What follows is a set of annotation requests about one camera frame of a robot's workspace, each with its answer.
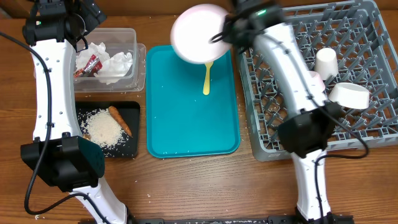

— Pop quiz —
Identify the large white plate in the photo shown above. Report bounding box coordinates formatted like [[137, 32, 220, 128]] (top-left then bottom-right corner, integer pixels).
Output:
[[170, 4, 231, 64]]

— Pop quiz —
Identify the yellow plastic spoon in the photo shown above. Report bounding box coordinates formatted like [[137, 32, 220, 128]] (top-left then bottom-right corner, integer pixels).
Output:
[[203, 62, 213, 95]]

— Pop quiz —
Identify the white bowl with rice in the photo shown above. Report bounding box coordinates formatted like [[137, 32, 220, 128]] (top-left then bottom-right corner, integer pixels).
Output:
[[309, 71, 325, 92]]

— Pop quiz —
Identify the white paper cup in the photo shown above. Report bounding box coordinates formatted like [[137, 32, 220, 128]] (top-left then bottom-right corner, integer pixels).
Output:
[[314, 47, 338, 80]]

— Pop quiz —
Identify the small white bowl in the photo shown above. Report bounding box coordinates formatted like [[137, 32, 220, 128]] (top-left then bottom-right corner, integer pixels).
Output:
[[328, 82, 370, 110]]

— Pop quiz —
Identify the white napkin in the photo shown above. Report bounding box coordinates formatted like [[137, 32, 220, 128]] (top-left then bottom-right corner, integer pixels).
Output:
[[76, 42, 110, 71], [94, 52, 133, 85]]

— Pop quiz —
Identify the orange sweet potato stick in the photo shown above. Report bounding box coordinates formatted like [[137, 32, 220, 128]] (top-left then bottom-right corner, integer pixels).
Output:
[[108, 106, 132, 137]]

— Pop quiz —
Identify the red snack wrapper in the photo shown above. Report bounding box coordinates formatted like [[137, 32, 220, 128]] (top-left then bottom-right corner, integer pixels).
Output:
[[73, 54, 103, 78]]

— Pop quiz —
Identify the brown food chunk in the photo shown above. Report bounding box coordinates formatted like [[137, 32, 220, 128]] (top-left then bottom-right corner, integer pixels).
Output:
[[83, 134, 91, 140]]

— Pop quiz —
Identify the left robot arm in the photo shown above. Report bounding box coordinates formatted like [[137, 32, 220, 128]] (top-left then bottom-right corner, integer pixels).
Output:
[[21, 0, 134, 223]]

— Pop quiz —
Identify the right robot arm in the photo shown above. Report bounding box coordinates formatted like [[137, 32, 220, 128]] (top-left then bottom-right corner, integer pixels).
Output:
[[221, 1, 340, 223]]

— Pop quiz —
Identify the grey dishwasher rack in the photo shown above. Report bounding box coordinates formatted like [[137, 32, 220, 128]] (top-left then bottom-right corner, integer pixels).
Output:
[[236, 1, 397, 161]]

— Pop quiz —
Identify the teal serving tray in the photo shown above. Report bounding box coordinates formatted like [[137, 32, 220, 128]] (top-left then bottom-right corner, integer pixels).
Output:
[[146, 45, 241, 159]]

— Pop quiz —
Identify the clear plastic bin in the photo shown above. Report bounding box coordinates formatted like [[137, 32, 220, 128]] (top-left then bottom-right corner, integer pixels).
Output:
[[33, 28, 147, 93]]

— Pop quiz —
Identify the black plastic tray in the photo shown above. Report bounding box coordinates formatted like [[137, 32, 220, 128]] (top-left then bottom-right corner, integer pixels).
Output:
[[76, 101, 140, 158]]

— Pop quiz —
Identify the spilled white rice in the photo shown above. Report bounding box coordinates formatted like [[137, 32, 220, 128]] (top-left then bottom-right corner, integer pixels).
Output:
[[78, 109, 130, 150]]

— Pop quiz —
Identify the right black cable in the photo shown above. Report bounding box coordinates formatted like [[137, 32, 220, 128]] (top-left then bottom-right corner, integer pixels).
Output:
[[210, 27, 370, 224]]

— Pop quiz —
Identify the black cable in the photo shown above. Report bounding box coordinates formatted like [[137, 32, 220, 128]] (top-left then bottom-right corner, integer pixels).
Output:
[[0, 30, 109, 224], [210, 27, 370, 224]]

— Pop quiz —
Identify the left black cable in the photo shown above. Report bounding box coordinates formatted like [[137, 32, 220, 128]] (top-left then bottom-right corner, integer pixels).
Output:
[[0, 30, 109, 224]]

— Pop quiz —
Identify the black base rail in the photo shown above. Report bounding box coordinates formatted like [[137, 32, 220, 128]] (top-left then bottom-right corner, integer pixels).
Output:
[[77, 215, 355, 224]]

